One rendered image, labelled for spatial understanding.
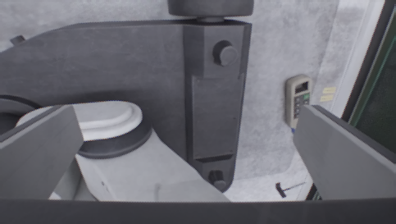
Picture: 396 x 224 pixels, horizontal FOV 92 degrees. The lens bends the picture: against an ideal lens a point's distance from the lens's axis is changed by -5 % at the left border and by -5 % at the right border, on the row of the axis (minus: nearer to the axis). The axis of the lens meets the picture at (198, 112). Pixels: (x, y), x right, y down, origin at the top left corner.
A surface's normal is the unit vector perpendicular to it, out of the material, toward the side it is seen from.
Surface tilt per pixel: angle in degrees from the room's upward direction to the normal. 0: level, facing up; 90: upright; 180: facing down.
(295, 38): 0
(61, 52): 0
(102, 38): 0
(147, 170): 90
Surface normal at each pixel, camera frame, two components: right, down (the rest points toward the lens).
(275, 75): 0.20, 0.47
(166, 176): 0.00, -0.88
